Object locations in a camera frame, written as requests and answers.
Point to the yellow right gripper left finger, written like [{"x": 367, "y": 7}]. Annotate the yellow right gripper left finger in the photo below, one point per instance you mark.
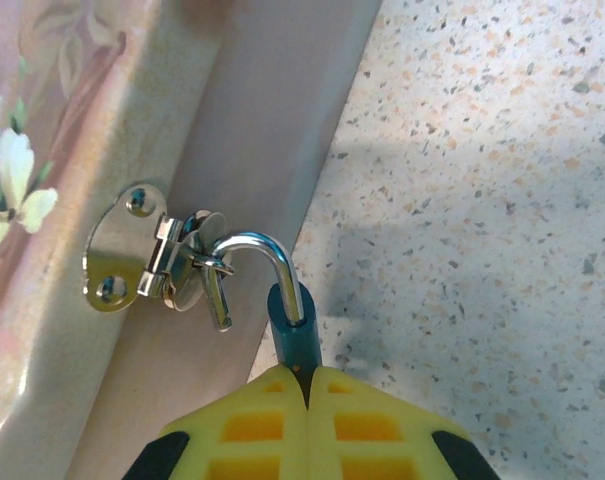
[{"x": 242, "y": 425}]

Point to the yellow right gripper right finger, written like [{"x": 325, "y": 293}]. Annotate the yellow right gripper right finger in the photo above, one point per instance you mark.
[{"x": 382, "y": 425}]

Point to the small blue padlock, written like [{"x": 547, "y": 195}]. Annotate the small blue padlock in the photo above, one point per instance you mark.
[{"x": 294, "y": 340}]

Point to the silver metal hasp latch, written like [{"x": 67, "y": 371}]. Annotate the silver metal hasp latch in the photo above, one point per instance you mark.
[{"x": 117, "y": 250}]

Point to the floral decorated storage box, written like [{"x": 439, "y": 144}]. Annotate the floral decorated storage box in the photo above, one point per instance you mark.
[{"x": 82, "y": 100}]

